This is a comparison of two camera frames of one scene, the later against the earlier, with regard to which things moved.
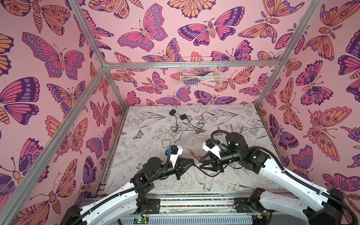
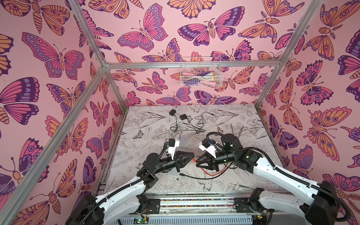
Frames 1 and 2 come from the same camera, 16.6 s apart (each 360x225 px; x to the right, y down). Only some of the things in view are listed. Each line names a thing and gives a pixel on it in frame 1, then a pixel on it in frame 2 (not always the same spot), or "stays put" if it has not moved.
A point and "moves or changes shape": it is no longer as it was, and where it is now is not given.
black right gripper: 218,161 stays put
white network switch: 182,141 stays put
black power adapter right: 183,116 stays put
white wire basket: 201,72 stays put
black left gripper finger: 186,162 → 186,155
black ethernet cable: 220,172 moves or changes shape
